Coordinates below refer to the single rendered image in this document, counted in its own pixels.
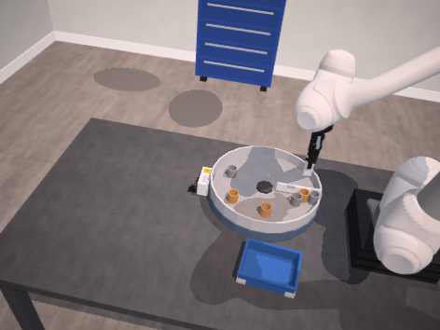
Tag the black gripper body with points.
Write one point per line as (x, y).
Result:
(320, 133)

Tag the blue crate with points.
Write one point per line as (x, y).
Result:
(265, 263)

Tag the bronze bushing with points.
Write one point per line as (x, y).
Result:
(305, 194)
(265, 209)
(232, 196)

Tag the grey metal bushing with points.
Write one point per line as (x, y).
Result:
(296, 199)
(231, 171)
(313, 197)

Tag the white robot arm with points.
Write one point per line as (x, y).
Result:
(407, 219)

